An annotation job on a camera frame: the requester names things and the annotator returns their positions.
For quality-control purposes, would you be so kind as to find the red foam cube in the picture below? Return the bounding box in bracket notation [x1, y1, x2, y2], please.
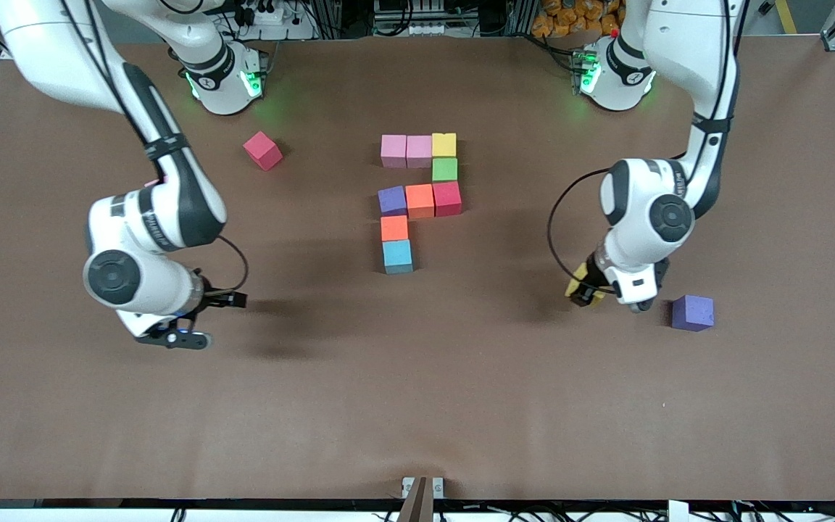
[433, 181, 463, 218]
[243, 130, 283, 172]

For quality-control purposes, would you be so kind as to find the purple foam cube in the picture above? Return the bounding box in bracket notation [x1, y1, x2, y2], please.
[671, 294, 715, 333]
[378, 186, 408, 218]

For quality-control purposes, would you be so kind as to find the brown paper table cover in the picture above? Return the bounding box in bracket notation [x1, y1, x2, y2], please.
[0, 35, 835, 502]

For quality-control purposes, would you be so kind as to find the orange packaged goods pile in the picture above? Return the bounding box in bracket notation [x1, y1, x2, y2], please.
[531, 0, 625, 38]

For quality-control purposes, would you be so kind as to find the white power strip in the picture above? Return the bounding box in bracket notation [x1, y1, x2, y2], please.
[233, 4, 295, 28]

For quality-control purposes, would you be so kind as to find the white equipment rack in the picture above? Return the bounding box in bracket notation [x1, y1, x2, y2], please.
[373, 0, 456, 37]

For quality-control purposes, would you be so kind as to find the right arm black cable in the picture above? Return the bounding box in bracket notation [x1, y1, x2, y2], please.
[215, 233, 250, 294]

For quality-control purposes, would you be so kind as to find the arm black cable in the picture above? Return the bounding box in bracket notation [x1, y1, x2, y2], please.
[215, 233, 250, 294]
[547, 168, 618, 294]

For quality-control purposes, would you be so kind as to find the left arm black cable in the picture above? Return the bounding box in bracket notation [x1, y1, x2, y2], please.
[547, 168, 618, 294]

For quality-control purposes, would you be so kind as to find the black table edge rail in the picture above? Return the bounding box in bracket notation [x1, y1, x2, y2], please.
[0, 497, 835, 510]

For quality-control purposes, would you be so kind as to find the small metal bracket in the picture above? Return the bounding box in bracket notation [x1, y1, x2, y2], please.
[401, 476, 445, 500]

